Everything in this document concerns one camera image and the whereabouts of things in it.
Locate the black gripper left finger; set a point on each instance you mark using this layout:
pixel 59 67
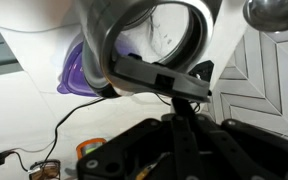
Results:
pixel 187 158

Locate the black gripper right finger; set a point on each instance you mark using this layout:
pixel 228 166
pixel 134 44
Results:
pixel 250 153

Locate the glass electric kettle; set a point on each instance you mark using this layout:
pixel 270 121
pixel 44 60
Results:
pixel 139 46

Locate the purple plastic lid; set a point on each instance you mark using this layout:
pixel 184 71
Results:
pixel 71 79

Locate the orange tape roll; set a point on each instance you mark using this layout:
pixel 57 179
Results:
pixel 88 146

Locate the small brown device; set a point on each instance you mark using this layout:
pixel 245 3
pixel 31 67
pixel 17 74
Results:
pixel 49 170

